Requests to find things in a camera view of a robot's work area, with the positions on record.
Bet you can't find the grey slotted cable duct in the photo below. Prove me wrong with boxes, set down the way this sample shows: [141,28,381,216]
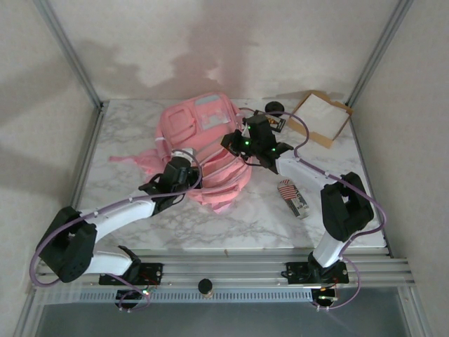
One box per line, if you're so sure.
[79,287,314,303]

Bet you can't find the flag print pencil pouch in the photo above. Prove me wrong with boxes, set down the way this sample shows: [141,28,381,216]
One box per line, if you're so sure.
[276,179,311,220]

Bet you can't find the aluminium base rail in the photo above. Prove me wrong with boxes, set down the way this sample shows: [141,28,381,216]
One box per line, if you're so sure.
[33,245,415,291]

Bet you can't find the small controller board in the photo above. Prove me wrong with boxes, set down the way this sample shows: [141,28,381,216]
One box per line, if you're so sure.
[311,286,340,307]
[116,289,150,312]

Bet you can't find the black orange rectangular box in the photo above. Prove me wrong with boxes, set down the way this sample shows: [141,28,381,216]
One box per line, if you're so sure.
[253,110,286,133]

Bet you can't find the aluminium side rail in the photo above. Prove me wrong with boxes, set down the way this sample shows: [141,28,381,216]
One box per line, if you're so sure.
[52,105,107,260]

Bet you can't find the black round knob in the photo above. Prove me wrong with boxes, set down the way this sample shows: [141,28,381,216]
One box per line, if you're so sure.
[264,100,286,114]

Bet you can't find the pink backpack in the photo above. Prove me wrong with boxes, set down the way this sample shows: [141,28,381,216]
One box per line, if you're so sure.
[107,91,252,216]

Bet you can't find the aluminium frame post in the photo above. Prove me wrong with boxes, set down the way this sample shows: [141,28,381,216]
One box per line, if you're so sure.
[33,0,106,109]
[345,0,415,107]

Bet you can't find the cardboard box with white paper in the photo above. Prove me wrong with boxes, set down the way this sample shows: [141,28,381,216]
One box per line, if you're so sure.
[287,90,354,151]

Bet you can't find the black button on rail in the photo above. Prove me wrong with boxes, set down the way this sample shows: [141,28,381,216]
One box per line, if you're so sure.
[197,278,215,300]

